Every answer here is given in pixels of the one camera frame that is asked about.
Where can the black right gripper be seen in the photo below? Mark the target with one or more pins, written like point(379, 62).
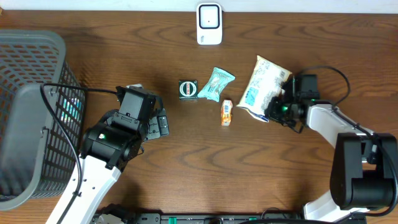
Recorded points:
point(272, 112)

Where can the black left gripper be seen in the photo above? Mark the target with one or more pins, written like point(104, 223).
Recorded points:
point(160, 125)

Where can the yellow snack bag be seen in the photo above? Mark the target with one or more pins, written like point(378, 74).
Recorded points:
point(265, 83)

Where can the green Zam-Buk box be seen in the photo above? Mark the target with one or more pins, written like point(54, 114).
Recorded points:
point(188, 90)

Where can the orange tissue pack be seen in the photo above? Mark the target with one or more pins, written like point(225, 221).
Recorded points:
point(226, 113)

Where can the teal wet wipes pack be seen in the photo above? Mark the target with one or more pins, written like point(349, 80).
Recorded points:
point(216, 84)

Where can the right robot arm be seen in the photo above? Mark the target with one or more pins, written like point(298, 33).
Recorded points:
point(363, 180)

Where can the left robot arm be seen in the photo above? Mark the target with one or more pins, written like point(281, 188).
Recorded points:
point(106, 149)

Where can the white barcode scanner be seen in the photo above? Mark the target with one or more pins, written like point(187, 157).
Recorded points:
point(209, 23)

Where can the grey plastic shopping basket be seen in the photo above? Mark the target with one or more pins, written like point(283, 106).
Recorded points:
point(42, 110)

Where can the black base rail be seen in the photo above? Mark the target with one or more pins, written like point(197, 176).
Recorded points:
point(156, 218)

